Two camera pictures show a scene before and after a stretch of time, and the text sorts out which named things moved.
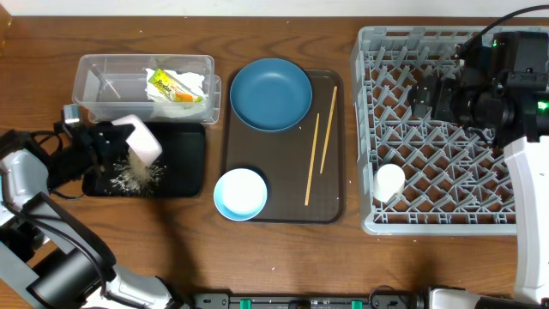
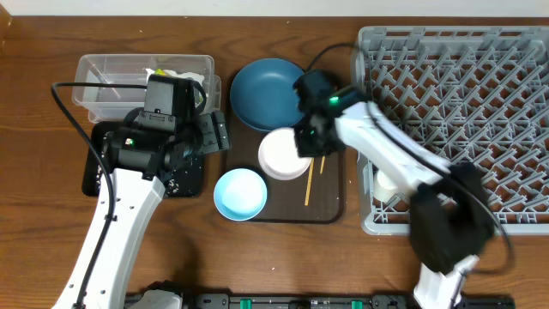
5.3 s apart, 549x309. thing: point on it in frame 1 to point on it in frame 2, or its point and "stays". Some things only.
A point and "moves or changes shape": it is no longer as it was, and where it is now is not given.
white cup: [389, 182] stays
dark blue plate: [271, 94] stays
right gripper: [448, 87] to [305, 148]
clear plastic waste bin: [114, 86] stays
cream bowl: [140, 142] moves or changes shape
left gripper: [108, 140] to [219, 130]
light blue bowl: [240, 194] stays
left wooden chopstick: [311, 160] stays
